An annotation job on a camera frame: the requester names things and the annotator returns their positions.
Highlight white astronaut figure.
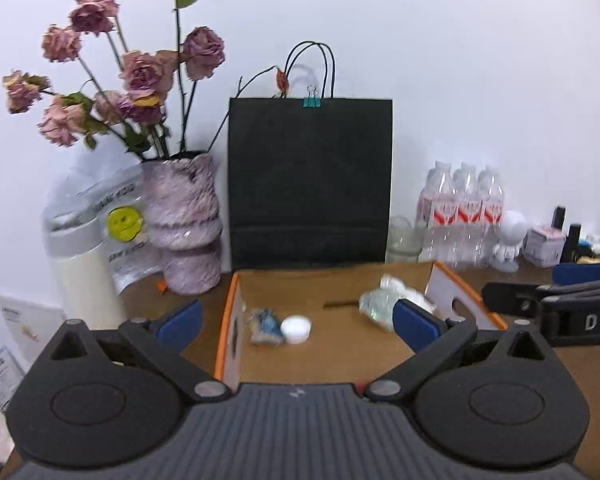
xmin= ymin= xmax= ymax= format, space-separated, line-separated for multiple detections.
xmin=490 ymin=210 xmax=528 ymax=273

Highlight dried pink roses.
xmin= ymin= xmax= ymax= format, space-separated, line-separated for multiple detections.
xmin=2 ymin=0 xmax=291 ymax=161

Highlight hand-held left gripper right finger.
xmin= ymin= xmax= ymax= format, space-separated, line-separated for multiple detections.
xmin=365 ymin=299 xmax=551 ymax=403

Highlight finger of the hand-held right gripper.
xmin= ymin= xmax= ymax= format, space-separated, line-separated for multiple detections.
xmin=552 ymin=261 xmax=600 ymax=286
xmin=481 ymin=277 xmax=600 ymax=318

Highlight white thermos bottle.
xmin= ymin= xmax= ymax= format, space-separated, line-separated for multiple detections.
xmin=42 ymin=210 xmax=128 ymax=331

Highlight crumpled blue wrapper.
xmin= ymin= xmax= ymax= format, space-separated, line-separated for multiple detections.
xmin=246 ymin=308 xmax=286 ymax=347

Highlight clear glass cup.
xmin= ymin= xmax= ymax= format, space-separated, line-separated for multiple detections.
xmin=387 ymin=216 xmax=426 ymax=263

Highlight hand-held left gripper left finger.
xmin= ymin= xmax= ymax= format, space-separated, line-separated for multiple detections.
xmin=50 ymin=300 xmax=231 ymax=403

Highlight red cardboard box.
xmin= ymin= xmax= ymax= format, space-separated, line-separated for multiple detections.
xmin=214 ymin=260 xmax=508 ymax=386

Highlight pink mottled vase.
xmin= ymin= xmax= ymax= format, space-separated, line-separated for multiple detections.
xmin=141 ymin=150 xmax=224 ymax=296

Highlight red label water bottle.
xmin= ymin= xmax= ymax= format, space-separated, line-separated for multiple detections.
xmin=417 ymin=161 xmax=456 ymax=261
xmin=475 ymin=166 xmax=505 ymax=266
xmin=452 ymin=162 xmax=481 ymax=266

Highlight small printed tin box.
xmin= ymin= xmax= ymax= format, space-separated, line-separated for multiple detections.
xmin=522 ymin=225 xmax=567 ymax=267

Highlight small white round cap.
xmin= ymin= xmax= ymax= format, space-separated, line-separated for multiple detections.
xmin=280 ymin=315 xmax=312 ymax=345

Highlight black paper bag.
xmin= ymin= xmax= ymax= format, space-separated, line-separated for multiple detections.
xmin=228 ymin=41 xmax=394 ymax=271

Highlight wooden desktop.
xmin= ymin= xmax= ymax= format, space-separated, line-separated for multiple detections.
xmin=0 ymin=255 xmax=600 ymax=480

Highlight clear smiley plastic bag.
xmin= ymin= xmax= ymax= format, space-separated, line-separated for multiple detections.
xmin=45 ymin=152 xmax=166 ymax=293

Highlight greenish plastic wrapper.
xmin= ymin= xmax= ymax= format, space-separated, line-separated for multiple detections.
xmin=358 ymin=274 xmax=438 ymax=333

